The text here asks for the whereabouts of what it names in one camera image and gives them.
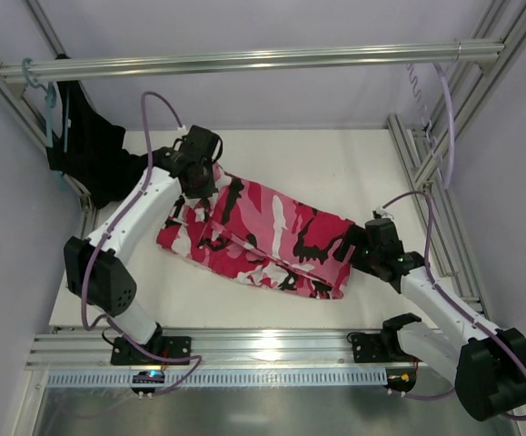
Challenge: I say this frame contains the aluminium right frame rail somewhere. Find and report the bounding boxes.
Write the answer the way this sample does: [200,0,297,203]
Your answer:
[387,1,526,312]

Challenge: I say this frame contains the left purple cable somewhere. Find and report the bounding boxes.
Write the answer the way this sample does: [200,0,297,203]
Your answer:
[80,91,203,397]

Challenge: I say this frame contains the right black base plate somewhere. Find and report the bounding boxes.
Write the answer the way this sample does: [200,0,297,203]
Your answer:
[346,331,418,363]

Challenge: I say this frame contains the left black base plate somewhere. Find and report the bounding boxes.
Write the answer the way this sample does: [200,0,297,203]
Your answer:
[110,335,193,366]

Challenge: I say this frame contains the light blue clothes hanger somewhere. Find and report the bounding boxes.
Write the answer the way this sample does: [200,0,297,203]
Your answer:
[21,57,68,190]

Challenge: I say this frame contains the black garment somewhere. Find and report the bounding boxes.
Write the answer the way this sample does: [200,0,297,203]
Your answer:
[45,53,154,211]

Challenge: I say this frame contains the purple cable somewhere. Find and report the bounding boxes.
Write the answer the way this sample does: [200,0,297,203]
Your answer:
[373,189,526,421]
[80,91,203,397]

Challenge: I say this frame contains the aluminium left frame post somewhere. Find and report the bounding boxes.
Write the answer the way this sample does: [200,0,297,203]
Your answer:
[0,0,95,219]

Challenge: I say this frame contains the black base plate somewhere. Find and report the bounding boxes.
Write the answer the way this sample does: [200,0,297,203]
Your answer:
[110,335,193,366]
[346,331,418,363]

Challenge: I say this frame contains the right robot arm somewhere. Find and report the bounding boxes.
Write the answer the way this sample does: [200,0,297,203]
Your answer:
[336,216,526,421]

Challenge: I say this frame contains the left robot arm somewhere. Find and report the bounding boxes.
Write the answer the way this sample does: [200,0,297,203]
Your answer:
[64,125,223,353]

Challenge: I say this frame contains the slotted grey cable duct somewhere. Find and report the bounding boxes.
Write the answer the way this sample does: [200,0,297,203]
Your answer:
[46,366,387,389]

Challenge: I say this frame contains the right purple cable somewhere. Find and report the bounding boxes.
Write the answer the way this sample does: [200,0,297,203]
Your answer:
[373,189,526,421]

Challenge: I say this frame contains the aluminium hanging rail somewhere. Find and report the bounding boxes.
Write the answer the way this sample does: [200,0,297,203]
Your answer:
[5,38,505,82]

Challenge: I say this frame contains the pink camouflage trousers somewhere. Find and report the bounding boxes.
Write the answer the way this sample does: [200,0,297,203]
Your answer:
[156,165,353,300]

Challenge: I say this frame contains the lilac clothes hanger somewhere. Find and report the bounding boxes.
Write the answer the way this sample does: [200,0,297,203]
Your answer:
[405,61,455,189]

